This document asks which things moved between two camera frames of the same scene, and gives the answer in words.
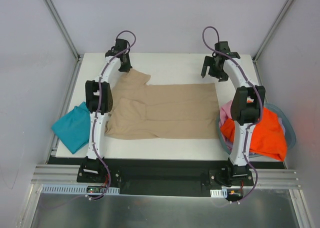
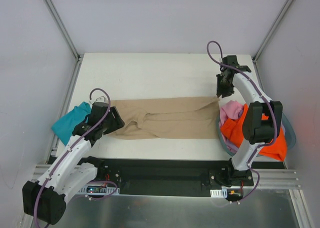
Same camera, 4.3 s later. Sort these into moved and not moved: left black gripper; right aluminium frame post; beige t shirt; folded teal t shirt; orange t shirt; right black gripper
Moved: right black gripper; beige t shirt; left black gripper
Not moved: right aluminium frame post; orange t shirt; folded teal t shirt
